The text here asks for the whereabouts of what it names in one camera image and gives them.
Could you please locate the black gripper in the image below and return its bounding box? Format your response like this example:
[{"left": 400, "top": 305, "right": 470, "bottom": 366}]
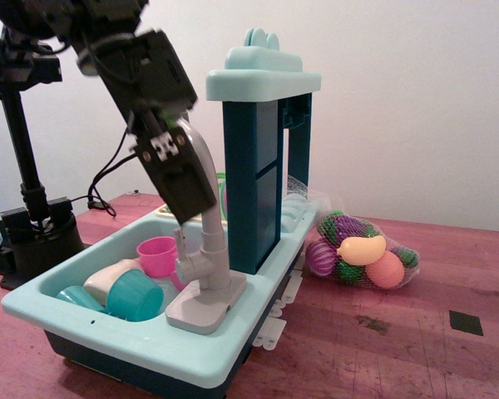
[{"left": 77, "top": 1, "right": 217, "bottom": 224}]

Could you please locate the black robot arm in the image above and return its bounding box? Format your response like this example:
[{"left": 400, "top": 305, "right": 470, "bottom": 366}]
[{"left": 0, "top": 1, "right": 217, "bottom": 224}]

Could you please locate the green toy plate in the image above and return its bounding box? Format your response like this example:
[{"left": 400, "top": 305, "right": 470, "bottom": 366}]
[{"left": 216, "top": 172, "right": 227, "bottom": 221}]

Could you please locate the pink toy cup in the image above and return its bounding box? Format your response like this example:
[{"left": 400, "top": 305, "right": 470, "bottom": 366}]
[{"left": 136, "top": 236, "right": 178, "bottom": 278}]

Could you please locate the dark teal shelf tower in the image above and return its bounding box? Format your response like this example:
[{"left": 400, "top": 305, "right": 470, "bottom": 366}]
[{"left": 205, "top": 28, "right": 321, "bottom": 274}]

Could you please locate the pink toy bowl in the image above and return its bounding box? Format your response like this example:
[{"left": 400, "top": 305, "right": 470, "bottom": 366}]
[{"left": 170, "top": 270, "right": 187, "bottom": 292}]

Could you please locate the teal toy pot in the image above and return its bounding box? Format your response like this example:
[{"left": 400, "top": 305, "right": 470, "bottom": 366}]
[{"left": 106, "top": 269, "right": 164, "bottom": 322}]

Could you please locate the cream toy dish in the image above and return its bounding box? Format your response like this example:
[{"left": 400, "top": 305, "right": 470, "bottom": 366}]
[{"left": 83, "top": 259, "right": 142, "bottom": 307}]

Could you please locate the grey toy faucet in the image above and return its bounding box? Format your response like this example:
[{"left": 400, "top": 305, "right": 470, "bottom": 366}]
[{"left": 165, "top": 126, "right": 247, "bottom": 335}]

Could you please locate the light blue toy cup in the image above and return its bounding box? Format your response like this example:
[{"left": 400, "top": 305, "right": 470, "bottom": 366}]
[{"left": 56, "top": 285, "right": 106, "bottom": 313}]

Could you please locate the teal toy sink basin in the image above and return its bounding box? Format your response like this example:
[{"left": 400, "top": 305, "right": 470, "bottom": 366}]
[{"left": 2, "top": 203, "right": 318, "bottom": 398}]

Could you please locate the mesh bag of toy food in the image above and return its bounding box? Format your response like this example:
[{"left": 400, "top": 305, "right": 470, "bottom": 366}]
[{"left": 281, "top": 176, "right": 420, "bottom": 290}]

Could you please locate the yellow toy mango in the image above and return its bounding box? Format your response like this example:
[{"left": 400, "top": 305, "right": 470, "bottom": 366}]
[{"left": 336, "top": 235, "right": 387, "bottom": 266}]

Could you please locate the orange toy egg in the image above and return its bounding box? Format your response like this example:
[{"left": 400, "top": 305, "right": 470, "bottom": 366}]
[{"left": 365, "top": 251, "right": 404, "bottom": 289}]

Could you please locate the black tape square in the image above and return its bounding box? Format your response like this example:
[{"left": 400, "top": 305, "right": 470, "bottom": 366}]
[{"left": 449, "top": 310, "right": 483, "bottom": 336}]

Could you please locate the black cable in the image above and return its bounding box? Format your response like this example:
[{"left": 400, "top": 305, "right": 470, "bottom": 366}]
[{"left": 71, "top": 128, "right": 138, "bottom": 219}]

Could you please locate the black camera stand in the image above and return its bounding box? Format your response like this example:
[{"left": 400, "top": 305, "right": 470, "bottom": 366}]
[{"left": 0, "top": 37, "right": 83, "bottom": 290}]

